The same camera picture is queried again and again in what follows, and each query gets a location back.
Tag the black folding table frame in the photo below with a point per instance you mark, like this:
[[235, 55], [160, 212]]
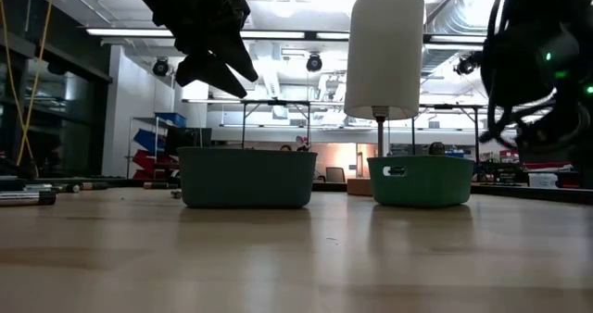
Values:
[[278, 103], [445, 106]]

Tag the white shade table lamp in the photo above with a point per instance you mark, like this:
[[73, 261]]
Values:
[[384, 49]]

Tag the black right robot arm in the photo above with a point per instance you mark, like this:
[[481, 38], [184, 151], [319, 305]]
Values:
[[519, 63]]

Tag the dark teal plastic bin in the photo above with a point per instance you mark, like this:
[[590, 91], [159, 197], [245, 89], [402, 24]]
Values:
[[245, 179]]

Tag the black computer monitor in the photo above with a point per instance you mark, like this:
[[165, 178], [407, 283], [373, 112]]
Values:
[[187, 137]]

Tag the white box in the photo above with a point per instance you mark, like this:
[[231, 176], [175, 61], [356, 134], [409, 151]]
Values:
[[543, 180]]

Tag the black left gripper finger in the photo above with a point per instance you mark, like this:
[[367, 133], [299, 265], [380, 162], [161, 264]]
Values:
[[208, 72], [238, 58]]

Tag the green plastic bin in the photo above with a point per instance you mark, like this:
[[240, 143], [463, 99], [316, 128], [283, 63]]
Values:
[[426, 183]]

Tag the long ceiling light strip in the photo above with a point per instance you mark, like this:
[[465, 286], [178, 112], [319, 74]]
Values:
[[287, 34]]

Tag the silver black AA battery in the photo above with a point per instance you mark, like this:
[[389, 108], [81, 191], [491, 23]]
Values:
[[92, 186], [160, 185], [28, 198], [39, 188]]

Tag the silver ventilation duct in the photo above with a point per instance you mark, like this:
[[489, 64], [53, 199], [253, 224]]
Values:
[[458, 7]]

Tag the black ceiling spotlight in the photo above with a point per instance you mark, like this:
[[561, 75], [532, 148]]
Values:
[[160, 67], [465, 65], [314, 63]]

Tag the round pendant light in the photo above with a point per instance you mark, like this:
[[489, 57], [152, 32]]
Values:
[[283, 5]]

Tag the grey chair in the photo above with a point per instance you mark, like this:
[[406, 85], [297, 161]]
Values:
[[335, 175]]

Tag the blue storage bin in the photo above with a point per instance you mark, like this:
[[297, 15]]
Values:
[[148, 138], [171, 119]]

